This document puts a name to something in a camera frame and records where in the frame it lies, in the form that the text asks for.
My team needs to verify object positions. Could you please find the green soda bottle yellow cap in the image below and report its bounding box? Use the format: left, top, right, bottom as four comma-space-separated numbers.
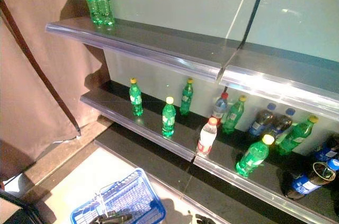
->
129, 77, 144, 117
235, 134, 275, 177
221, 95, 247, 135
162, 96, 176, 139
179, 78, 194, 117
275, 115, 319, 156

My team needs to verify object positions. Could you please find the dark cola bottle blue cap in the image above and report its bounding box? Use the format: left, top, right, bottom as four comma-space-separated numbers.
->
313, 133, 339, 165
269, 107, 296, 141
248, 103, 277, 137
281, 158, 339, 200

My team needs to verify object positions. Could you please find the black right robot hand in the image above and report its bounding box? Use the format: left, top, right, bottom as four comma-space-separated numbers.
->
194, 213, 222, 224

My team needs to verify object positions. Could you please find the black framed cabinet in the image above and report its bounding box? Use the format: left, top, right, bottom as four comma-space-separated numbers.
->
0, 188, 41, 224

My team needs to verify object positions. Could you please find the blue plastic shopping basket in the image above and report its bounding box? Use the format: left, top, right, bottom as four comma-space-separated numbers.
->
69, 167, 167, 224

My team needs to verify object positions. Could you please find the black shelf board clear rail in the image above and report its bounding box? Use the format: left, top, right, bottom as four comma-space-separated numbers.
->
192, 124, 339, 224
79, 80, 197, 163

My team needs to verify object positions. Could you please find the dark shelf upright post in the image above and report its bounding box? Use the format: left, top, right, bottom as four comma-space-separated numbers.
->
237, 0, 272, 51

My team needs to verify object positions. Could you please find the black base plinth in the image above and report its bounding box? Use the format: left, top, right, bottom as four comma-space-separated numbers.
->
93, 122, 240, 224

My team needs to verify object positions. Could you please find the brown cloth curtain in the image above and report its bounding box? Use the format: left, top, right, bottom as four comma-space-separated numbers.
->
0, 0, 110, 180

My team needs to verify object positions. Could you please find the clear water bottle red cap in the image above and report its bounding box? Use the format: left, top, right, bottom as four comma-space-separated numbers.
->
196, 117, 219, 159
211, 92, 229, 126

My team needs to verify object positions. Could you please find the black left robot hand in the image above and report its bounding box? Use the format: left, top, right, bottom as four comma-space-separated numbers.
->
93, 211, 133, 224

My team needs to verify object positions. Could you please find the grey shelf board clear rail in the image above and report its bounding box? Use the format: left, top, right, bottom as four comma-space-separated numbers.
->
45, 17, 226, 84
218, 40, 339, 115

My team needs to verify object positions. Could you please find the dark metal bar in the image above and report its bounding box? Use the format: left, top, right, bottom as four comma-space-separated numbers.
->
0, 0, 82, 137

